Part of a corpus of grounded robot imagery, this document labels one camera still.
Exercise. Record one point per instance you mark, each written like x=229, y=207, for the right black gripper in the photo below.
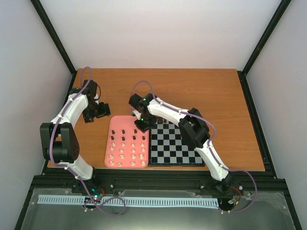
x=145, y=128

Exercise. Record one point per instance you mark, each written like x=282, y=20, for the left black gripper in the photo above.
x=87, y=116

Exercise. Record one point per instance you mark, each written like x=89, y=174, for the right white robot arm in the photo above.
x=194, y=131

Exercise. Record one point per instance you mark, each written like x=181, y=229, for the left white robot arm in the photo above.
x=58, y=139

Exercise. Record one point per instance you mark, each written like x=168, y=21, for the pink plastic tray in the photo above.
x=126, y=122

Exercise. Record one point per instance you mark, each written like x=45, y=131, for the black and white chessboard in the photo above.
x=167, y=148

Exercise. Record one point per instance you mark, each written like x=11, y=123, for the black aluminium base frame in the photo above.
x=266, y=181

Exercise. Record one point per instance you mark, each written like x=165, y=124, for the left black frame post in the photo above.
x=53, y=34

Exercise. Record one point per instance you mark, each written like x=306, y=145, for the black frame post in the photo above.
x=282, y=7
x=53, y=34

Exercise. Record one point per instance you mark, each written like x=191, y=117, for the light blue cable duct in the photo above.
x=132, y=201

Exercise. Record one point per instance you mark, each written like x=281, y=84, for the right black frame post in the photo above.
x=282, y=7

